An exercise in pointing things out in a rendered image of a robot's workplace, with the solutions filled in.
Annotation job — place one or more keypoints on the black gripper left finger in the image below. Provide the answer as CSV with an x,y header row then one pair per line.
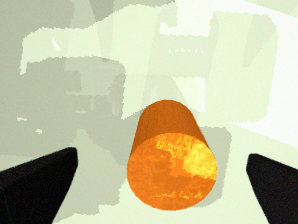
x,y
32,192

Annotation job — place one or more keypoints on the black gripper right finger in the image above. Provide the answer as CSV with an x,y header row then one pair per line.
x,y
275,186

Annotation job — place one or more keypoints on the orange cylinder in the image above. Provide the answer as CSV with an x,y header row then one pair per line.
x,y
171,167

